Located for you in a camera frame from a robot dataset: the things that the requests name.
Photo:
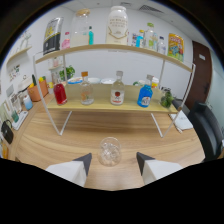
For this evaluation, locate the ceiling air vent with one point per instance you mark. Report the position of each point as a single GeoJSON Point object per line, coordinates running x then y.
{"type": "Point", "coordinates": [150, 8]}

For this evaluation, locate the red and white box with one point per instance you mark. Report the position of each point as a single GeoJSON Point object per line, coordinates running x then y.
{"type": "Point", "coordinates": [133, 40]}

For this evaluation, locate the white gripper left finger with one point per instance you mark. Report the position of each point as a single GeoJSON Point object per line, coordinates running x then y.
{"type": "Point", "coordinates": [71, 171]}

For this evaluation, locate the orange pot with pens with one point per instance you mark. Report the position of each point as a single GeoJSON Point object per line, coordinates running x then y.
{"type": "Point", "coordinates": [37, 93]}

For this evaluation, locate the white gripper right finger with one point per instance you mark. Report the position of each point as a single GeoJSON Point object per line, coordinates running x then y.
{"type": "Point", "coordinates": [156, 170]}

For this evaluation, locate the red liquid bottle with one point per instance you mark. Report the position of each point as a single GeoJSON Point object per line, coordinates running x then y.
{"type": "Point", "coordinates": [60, 95]}

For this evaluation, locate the green potted plant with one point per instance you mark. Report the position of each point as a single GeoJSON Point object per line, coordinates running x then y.
{"type": "Point", "coordinates": [70, 71]}

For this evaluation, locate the wooden wall shelf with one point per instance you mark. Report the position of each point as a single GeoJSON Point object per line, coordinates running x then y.
{"type": "Point", "coordinates": [18, 54]}

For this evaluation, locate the teal bottle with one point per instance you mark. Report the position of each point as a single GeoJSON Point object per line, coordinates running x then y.
{"type": "Point", "coordinates": [91, 37]}

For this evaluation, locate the pink bottle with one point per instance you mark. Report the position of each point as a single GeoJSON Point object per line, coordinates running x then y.
{"type": "Point", "coordinates": [66, 42]}

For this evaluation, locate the black handbag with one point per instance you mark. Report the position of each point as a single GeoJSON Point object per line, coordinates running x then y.
{"type": "Point", "coordinates": [7, 133]}

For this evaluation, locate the two-tier wooden shelf rack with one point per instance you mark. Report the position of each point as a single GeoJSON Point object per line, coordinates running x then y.
{"type": "Point", "coordinates": [100, 106]}

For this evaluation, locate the small orange-cap clear bottle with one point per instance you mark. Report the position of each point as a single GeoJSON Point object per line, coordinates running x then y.
{"type": "Point", "coordinates": [87, 95]}

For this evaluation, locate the white milk bottle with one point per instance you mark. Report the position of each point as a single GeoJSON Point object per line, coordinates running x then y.
{"type": "Point", "coordinates": [117, 28]}

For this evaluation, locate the black and yellow bag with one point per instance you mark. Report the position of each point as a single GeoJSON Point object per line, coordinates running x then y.
{"type": "Point", "coordinates": [52, 36]}

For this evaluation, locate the small light-blue bottle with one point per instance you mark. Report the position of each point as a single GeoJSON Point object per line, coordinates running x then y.
{"type": "Point", "coordinates": [140, 40]}

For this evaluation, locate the clear glass with ice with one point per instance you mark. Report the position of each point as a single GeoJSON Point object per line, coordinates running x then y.
{"type": "Point", "coordinates": [109, 151]}

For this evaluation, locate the blue liquid bottle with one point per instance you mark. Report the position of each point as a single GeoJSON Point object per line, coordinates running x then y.
{"type": "Point", "coordinates": [145, 96]}

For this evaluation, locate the white notebook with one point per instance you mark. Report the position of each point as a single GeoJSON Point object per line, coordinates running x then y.
{"type": "Point", "coordinates": [182, 120]}

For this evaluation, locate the yellow snack bag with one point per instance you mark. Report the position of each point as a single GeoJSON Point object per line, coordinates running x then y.
{"type": "Point", "coordinates": [175, 46]}

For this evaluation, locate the green bottle with dark cap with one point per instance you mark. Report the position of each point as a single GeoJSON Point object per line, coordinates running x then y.
{"type": "Point", "coordinates": [166, 99]}

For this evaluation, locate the blue and white cup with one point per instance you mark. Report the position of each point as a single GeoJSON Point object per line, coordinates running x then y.
{"type": "Point", "coordinates": [27, 103]}

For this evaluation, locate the black chair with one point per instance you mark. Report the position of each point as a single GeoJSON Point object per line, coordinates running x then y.
{"type": "Point", "coordinates": [208, 130]}

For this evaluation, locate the green-cap clear bottle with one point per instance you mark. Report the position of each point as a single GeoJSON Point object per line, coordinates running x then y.
{"type": "Point", "coordinates": [149, 38]}

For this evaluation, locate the clear bottle with red label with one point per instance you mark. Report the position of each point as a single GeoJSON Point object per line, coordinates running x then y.
{"type": "Point", "coordinates": [117, 95]}

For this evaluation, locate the blue-rimmed plate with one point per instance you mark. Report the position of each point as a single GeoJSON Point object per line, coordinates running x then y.
{"type": "Point", "coordinates": [75, 80]}

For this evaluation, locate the dark brown door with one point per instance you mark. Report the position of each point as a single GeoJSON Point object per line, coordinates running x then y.
{"type": "Point", "coordinates": [198, 76]}

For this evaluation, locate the white tray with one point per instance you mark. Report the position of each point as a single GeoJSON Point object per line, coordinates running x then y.
{"type": "Point", "coordinates": [20, 120]}

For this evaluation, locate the small clear water bottle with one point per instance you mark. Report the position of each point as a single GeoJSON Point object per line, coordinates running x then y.
{"type": "Point", "coordinates": [161, 46]}

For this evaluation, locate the green and white bowl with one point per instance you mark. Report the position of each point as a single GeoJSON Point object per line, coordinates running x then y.
{"type": "Point", "coordinates": [138, 83]}

